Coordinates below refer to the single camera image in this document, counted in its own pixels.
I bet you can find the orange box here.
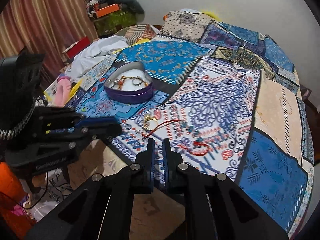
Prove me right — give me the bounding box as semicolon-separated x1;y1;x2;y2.
95;4;120;18

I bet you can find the red box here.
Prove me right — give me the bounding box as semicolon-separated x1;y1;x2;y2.
63;36;91;59

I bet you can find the pile of clothes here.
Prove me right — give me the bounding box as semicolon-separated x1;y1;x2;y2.
86;0;145;21

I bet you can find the patchwork patterned bedspread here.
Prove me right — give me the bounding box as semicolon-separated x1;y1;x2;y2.
66;9;314;238

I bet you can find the striped brown curtain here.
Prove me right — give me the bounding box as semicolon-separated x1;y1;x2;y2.
1;0;98;88

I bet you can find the striped orange cloth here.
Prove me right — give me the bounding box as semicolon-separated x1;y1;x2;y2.
124;24;158;46

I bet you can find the pink plush slipper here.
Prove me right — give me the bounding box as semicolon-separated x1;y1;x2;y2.
53;76;72;107

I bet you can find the purple heart-shaped jewelry tin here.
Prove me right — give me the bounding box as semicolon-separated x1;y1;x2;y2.
104;61;153;104

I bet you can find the white crumpled cloth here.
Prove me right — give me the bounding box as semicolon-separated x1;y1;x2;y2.
65;35;129;81

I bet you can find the yellow cloth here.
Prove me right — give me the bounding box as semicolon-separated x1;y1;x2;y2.
201;10;221;21

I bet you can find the gold ring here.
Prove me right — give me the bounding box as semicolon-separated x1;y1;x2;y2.
143;115;159;131

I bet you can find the red string bracelet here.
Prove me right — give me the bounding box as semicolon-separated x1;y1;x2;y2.
141;119;183;138

